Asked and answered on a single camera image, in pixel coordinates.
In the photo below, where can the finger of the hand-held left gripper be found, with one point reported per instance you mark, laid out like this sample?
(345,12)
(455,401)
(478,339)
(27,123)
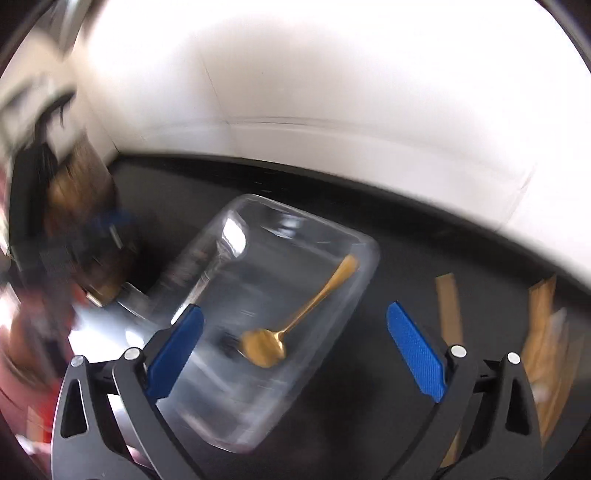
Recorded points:
(104,230)

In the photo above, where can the silver metal utensil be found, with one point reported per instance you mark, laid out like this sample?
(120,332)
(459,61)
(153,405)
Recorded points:
(233,237)

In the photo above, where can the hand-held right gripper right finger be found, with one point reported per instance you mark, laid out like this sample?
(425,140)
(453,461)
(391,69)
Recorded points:
(415,350)

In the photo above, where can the clear plastic container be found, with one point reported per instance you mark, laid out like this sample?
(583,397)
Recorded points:
(300,286)

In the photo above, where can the wooden chopstick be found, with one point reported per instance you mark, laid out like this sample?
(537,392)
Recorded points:
(549,341)
(449,314)

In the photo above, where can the gold spoon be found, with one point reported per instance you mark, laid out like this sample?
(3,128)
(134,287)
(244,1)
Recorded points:
(263,346)

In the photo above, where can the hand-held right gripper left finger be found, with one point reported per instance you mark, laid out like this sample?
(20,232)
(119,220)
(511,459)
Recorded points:
(175,355)

